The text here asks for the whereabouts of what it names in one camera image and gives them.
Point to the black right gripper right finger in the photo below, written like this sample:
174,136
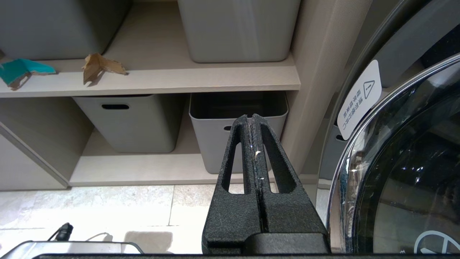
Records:
291,216

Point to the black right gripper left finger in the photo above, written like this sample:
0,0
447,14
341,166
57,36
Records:
230,216

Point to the brown cardboard scrap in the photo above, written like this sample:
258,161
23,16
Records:
94,66

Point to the small teal cardboard scrap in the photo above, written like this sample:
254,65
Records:
21,68

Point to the open gray storage bin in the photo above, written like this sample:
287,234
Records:
212,136

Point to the beige shelf board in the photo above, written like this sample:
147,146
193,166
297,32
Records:
179,79
143,169

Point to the small gray storage bin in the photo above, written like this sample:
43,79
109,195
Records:
136,126

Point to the chrome glass washer door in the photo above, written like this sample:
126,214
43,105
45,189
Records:
413,162

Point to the white warning sticker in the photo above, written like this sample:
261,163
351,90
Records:
359,100

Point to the large gray storage bin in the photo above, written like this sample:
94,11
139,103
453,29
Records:
237,28

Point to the gray washing machine front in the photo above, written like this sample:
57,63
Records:
406,43

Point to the beige cabinet frame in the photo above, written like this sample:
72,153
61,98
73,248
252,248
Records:
323,72

